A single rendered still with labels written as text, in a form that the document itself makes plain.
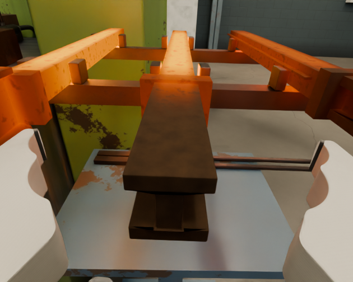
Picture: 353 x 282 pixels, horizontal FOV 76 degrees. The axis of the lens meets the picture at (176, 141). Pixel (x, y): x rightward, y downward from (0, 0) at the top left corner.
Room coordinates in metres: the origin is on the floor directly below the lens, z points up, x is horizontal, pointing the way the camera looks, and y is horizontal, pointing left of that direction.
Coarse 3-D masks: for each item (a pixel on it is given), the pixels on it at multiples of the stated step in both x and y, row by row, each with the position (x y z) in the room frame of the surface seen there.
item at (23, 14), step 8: (0, 0) 0.88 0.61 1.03; (8, 0) 0.89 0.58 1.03; (16, 0) 0.89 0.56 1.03; (24, 0) 0.89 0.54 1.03; (0, 8) 0.88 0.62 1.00; (8, 8) 0.89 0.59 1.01; (16, 8) 0.89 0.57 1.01; (24, 8) 0.89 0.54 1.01; (24, 16) 0.89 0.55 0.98; (24, 24) 0.89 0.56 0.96; (24, 32) 0.89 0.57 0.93; (32, 32) 0.89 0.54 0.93
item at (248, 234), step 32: (96, 192) 0.32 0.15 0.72; (128, 192) 0.32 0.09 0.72; (224, 192) 0.33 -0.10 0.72; (256, 192) 0.34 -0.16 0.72; (64, 224) 0.24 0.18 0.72; (96, 224) 0.25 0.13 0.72; (128, 224) 0.25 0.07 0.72; (224, 224) 0.26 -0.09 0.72; (256, 224) 0.26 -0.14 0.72; (288, 224) 0.26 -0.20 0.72; (96, 256) 0.19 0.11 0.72; (128, 256) 0.19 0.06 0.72; (160, 256) 0.20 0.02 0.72; (192, 256) 0.20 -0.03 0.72; (224, 256) 0.20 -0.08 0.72; (256, 256) 0.20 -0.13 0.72
